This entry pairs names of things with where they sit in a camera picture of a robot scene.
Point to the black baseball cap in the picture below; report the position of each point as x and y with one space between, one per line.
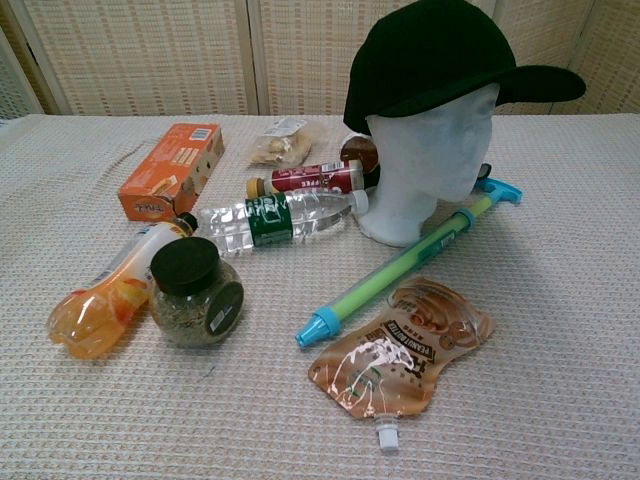
430 60

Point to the white foam mannequin head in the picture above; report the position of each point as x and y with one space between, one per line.
425 165

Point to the clear water bottle green label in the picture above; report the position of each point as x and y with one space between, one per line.
280 222

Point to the red coffee drink bottle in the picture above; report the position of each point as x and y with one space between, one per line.
310 179

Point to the green blue water squirter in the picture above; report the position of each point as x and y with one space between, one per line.
395 270

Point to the brown round lidded cup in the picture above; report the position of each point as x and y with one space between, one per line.
362 152

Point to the clear bag of nuts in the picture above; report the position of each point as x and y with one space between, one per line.
285 142

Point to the brown peanut butter pouch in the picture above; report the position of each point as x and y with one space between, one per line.
395 345

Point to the glass jar black lid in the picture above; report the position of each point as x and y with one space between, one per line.
197 305

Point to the orange cardboard snack box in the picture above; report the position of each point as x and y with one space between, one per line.
170 170

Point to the orange juice bottle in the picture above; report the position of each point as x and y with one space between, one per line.
107 305

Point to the woven folding screen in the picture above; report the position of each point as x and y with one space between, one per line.
165 55

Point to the beige woven tablecloth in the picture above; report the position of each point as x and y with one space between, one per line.
525 380

